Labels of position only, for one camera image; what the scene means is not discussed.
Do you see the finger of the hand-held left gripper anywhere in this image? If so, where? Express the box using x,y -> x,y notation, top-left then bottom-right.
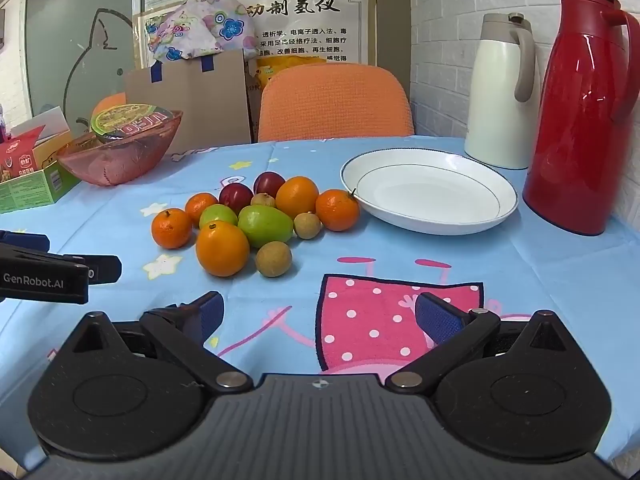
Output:
87,254 -> 123,284
0,230 -> 51,251

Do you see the white plate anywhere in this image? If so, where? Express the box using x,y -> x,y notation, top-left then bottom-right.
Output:
340,148 -> 519,236

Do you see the large smooth orange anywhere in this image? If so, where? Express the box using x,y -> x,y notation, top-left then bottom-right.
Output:
195,221 -> 250,278
275,176 -> 320,220

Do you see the yellow bag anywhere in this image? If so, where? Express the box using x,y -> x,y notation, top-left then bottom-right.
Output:
255,55 -> 346,91

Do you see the instant noodle cup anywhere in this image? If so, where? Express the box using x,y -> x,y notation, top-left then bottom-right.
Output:
90,103 -> 173,146

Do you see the dark red plum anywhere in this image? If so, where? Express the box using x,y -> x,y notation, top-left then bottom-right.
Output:
218,183 -> 254,211
253,171 -> 286,198

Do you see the framed text poster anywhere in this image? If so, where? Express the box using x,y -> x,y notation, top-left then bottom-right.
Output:
132,0 -> 378,68

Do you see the green cardboard box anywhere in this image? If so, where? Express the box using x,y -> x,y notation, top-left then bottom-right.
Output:
0,131 -> 83,215

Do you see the floral cloth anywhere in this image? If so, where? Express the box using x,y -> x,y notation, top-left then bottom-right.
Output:
148,0 -> 259,63

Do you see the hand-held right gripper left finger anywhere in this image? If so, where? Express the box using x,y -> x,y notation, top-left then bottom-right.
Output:
65,291 -> 254,394

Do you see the red thermos jug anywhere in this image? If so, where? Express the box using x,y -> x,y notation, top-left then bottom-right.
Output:
522,0 -> 640,237

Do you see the white thermos jug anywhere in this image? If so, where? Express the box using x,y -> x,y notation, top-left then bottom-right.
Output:
464,12 -> 543,170

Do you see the small mandarin orange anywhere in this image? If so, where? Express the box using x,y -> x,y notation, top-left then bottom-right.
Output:
151,208 -> 193,250
185,193 -> 219,228
315,188 -> 361,232

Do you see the blue cartoon tablecloth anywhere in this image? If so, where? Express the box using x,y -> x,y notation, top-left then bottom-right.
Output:
0,136 -> 640,476

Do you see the long green jujube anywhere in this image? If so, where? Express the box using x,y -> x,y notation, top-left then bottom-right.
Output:
237,205 -> 294,249

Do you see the round green jujube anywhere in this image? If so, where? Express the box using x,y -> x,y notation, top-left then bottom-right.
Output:
199,204 -> 239,231

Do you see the orange chair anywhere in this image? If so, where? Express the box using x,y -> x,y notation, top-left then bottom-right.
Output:
91,92 -> 127,118
257,63 -> 416,143

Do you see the pink glass bowl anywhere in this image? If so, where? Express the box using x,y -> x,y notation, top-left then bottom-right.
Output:
56,109 -> 184,187

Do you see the red packet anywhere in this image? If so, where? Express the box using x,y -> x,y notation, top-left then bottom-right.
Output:
0,126 -> 47,183

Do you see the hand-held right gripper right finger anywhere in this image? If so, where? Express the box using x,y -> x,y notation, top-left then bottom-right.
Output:
385,292 -> 577,395

